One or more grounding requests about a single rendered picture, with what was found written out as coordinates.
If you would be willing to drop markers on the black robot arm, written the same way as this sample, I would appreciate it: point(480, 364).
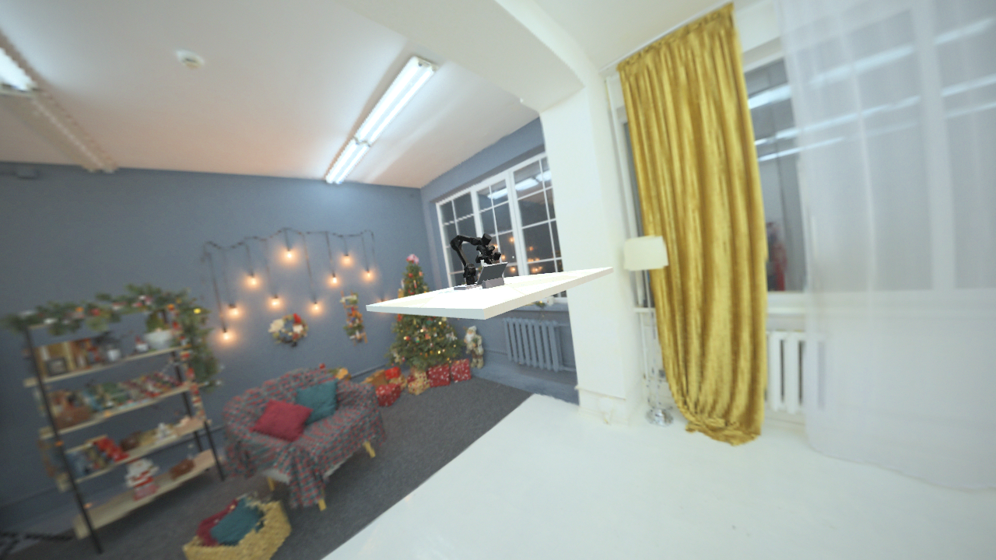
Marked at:
point(469, 269)

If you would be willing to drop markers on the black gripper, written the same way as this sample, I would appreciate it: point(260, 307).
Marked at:
point(488, 258)

